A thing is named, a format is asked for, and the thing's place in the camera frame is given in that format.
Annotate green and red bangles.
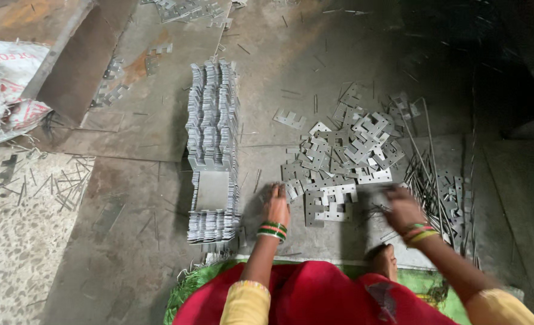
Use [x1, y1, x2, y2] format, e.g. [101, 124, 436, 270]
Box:
[256, 220, 288, 243]

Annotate scattered metal rod offcuts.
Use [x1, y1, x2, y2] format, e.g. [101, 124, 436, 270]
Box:
[0, 144, 97, 213]

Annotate person's right hand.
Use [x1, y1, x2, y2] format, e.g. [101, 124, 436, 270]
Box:
[383, 184, 428, 236]

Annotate yellow and red bangles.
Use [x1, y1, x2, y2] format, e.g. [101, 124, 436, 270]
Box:
[401, 221, 441, 248]

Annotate small scattered metal brackets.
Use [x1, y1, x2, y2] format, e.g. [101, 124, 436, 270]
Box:
[90, 43, 174, 109]

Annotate stacked rows of metal brackets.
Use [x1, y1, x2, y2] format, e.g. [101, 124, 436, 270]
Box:
[186, 58, 241, 248]

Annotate grey metal floor sheet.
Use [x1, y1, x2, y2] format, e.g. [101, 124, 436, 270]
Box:
[57, 0, 234, 163]

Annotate heap of brackets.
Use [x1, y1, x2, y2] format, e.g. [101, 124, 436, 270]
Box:
[141, 0, 249, 30]

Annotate white printed woven sack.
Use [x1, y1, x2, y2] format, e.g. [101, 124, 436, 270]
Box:
[0, 38, 53, 150]

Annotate green woven mat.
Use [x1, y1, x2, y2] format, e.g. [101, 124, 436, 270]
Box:
[163, 257, 525, 325]

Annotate single flat metal bracket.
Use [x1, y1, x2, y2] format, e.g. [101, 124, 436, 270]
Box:
[273, 107, 307, 131]

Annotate person's left hand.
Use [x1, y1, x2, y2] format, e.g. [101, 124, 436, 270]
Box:
[260, 182, 291, 228]

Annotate loose pile of metal brackets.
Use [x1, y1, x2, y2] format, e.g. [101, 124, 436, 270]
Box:
[281, 83, 422, 228]

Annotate bundle of thin metal rods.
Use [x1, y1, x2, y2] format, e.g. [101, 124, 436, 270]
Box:
[400, 97, 481, 267]

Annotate brackets among rods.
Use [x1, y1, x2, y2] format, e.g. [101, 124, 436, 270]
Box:
[434, 169, 474, 244]

